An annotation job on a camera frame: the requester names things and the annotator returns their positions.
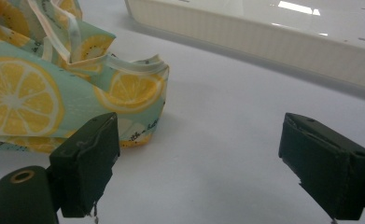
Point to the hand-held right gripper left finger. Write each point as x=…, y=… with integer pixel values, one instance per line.
x=87, y=161

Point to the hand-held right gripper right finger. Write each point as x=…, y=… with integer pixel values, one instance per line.
x=323, y=165

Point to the lemon print cloth bag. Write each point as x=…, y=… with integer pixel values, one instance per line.
x=30, y=93

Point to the white plastic tray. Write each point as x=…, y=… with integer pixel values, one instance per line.
x=264, y=40

